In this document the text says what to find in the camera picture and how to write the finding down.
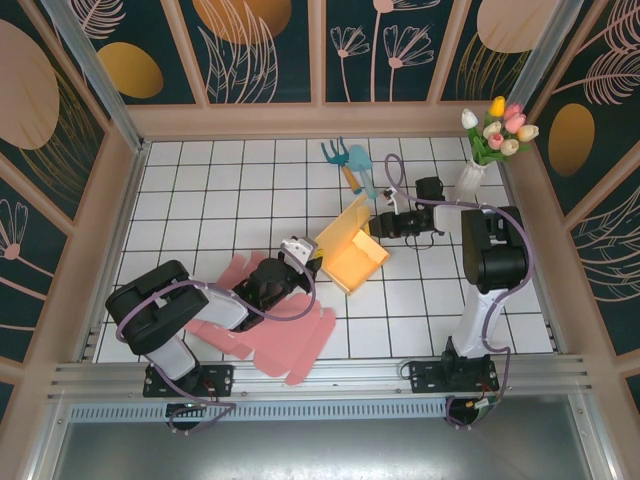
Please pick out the pink paper box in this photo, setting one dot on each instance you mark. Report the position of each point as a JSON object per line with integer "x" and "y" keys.
{"x": 300, "y": 340}

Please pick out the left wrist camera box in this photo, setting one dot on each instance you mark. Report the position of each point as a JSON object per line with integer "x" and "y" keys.
{"x": 297, "y": 247}

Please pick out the yellow paper box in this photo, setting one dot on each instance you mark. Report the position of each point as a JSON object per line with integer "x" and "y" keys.
{"x": 350, "y": 260}

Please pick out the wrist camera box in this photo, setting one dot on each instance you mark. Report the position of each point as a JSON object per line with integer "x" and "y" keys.
{"x": 391, "y": 200}
{"x": 297, "y": 247}

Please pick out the light blue trowel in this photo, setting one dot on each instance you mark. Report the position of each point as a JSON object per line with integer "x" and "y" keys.
{"x": 360, "y": 159}

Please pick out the aluminium side rail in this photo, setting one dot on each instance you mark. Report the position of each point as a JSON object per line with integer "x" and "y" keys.
{"x": 116, "y": 250}
{"x": 550, "y": 325}

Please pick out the grey metal sheet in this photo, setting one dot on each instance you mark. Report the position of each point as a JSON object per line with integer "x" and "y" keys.
{"x": 325, "y": 450}

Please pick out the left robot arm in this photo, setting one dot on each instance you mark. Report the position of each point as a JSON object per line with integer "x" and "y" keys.
{"x": 150, "y": 305}

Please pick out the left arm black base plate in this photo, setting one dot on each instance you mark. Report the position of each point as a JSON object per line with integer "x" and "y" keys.
{"x": 220, "y": 377}

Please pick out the white ribbed vase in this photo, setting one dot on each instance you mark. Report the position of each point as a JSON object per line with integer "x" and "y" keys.
{"x": 469, "y": 185}

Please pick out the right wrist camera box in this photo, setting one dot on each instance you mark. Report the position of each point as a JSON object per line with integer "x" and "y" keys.
{"x": 391, "y": 200}

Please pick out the aluminium corner post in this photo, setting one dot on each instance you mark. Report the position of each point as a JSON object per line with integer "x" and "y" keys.
{"x": 542, "y": 50}
{"x": 95, "y": 65}

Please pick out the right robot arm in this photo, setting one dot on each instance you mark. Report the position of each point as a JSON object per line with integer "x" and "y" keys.
{"x": 495, "y": 250}

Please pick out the tulip bouquet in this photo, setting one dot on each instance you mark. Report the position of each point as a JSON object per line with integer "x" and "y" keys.
{"x": 500, "y": 135}

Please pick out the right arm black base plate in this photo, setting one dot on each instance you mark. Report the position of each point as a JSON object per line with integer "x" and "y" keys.
{"x": 425, "y": 375}

